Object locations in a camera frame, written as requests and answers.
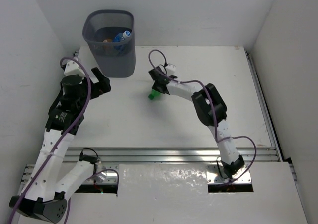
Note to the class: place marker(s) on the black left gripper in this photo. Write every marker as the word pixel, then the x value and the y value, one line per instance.
pixel 100 85

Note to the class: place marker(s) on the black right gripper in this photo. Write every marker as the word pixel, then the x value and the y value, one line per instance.
pixel 156 87

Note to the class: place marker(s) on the green plastic bottle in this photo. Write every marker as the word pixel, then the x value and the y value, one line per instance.
pixel 153 94

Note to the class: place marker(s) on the orange juice bottle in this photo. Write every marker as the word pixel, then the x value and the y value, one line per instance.
pixel 107 46

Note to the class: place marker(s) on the clear bottle dark blue label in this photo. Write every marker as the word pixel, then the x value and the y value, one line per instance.
pixel 122 39

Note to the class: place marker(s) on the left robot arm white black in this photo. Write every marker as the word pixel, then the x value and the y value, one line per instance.
pixel 45 197

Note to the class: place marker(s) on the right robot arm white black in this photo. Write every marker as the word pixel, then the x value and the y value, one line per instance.
pixel 210 109

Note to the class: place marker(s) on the grey mesh waste bin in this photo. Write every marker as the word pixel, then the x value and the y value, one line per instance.
pixel 110 36

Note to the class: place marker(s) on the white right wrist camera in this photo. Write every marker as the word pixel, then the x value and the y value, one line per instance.
pixel 170 69

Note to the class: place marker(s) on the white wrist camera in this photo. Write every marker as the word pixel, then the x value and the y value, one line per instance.
pixel 72 68
pixel 170 69

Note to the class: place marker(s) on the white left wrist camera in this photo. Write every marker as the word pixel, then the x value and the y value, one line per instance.
pixel 72 68

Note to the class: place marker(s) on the aluminium front rail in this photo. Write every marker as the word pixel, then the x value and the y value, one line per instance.
pixel 178 155

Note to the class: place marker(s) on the aluminium right side rail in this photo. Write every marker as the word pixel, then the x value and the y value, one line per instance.
pixel 267 117

